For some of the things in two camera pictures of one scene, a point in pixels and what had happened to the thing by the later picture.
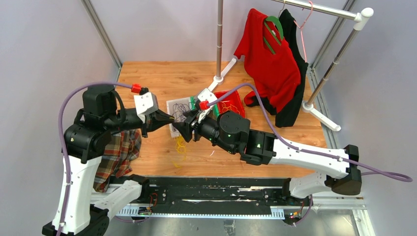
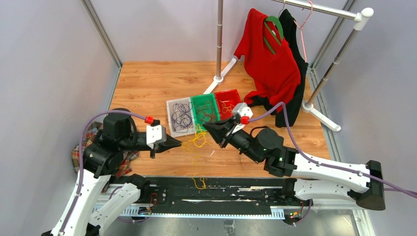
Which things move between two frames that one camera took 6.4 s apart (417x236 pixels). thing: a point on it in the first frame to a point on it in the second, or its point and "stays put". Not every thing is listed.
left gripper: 160,117 to 170,142
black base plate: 180,191 stays put
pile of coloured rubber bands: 181,147 to 199,141
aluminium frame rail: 104,34 stays put
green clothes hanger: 276,19 stays put
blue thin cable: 179,109 stays put
